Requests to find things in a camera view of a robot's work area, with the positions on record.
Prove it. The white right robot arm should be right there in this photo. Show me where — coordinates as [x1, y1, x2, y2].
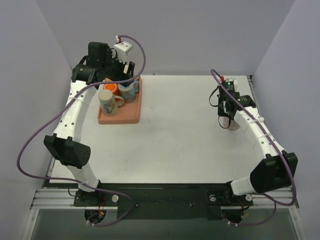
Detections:
[218, 93, 298, 205]

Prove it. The pink ghost pumpkin mug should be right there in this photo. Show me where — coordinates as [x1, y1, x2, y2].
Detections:
[218, 116, 240, 132]

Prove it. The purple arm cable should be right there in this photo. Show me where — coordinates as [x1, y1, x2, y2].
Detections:
[211, 68, 298, 227]
[16, 34, 147, 228]

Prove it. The aluminium front rail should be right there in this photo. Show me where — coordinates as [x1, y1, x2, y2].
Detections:
[31, 188, 300, 210]

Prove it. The blue mug orange interior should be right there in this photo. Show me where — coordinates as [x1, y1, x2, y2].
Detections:
[118, 80, 140, 104]

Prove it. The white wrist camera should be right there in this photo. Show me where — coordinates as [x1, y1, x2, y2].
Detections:
[223, 78, 238, 92]
[113, 41, 133, 64]

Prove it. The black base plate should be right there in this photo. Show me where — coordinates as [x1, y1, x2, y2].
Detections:
[73, 183, 253, 223]

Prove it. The salmon plastic tray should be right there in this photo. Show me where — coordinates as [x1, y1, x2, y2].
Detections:
[97, 77, 142, 125]

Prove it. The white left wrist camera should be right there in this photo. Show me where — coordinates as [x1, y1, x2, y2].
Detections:
[113, 41, 133, 64]

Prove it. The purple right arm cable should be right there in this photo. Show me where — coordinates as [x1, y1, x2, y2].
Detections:
[211, 68, 298, 227]

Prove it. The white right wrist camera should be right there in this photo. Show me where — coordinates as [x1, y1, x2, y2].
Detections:
[223, 78, 238, 92]

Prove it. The orange black-handled mug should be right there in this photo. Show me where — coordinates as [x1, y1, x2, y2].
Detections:
[103, 83, 120, 96]

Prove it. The cream seahorse mug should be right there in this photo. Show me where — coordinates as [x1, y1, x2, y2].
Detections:
[98, 89, 125, 117]

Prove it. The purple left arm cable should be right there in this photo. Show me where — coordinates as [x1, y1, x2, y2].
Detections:
[16, 34, 147, 228]

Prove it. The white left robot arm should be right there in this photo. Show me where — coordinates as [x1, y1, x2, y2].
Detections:
[43, 41, 135, 206]

